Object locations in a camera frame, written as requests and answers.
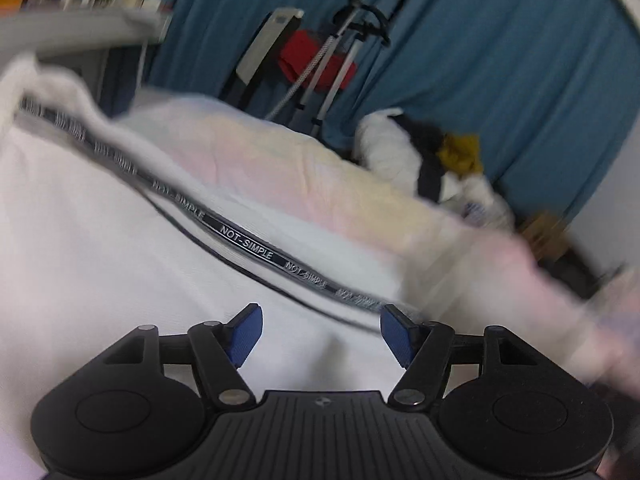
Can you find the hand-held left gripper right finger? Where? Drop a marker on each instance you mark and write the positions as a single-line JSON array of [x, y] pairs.
[[396, 334]]

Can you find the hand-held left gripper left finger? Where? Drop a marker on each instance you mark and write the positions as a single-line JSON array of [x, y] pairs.
[[245, 334]]

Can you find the white pants with black stripe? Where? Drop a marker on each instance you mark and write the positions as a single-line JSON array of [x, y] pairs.
[[90, 260]]

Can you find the person's right forearm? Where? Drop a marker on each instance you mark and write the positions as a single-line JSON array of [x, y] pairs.
[[540, 305]]

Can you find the black garment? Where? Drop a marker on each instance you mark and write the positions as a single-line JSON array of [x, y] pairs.
[[427, 160]]

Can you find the pastel tie-dye cloth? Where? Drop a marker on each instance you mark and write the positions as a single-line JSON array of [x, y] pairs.
[[280, 160]]

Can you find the brown object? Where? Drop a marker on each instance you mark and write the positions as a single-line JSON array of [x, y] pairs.
[[545, 235]]

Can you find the yellow cloth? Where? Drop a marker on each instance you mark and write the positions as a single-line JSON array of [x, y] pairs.
[[460, 152]]

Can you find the dark object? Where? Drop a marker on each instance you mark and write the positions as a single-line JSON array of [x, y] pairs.
[[585, 272]]

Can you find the red cloth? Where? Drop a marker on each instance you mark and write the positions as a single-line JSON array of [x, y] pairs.
[[300, 57]]

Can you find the black garment steamer stand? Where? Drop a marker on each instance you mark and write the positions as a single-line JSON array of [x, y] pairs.
[[345, 55]]

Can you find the blue curtain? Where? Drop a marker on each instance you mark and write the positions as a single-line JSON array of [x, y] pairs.
[[500, 60]]

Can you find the white steamer board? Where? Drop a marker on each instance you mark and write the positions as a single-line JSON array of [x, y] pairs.
[[265, 40]]

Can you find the grey desk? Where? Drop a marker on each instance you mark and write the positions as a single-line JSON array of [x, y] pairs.
[[75, 30]]

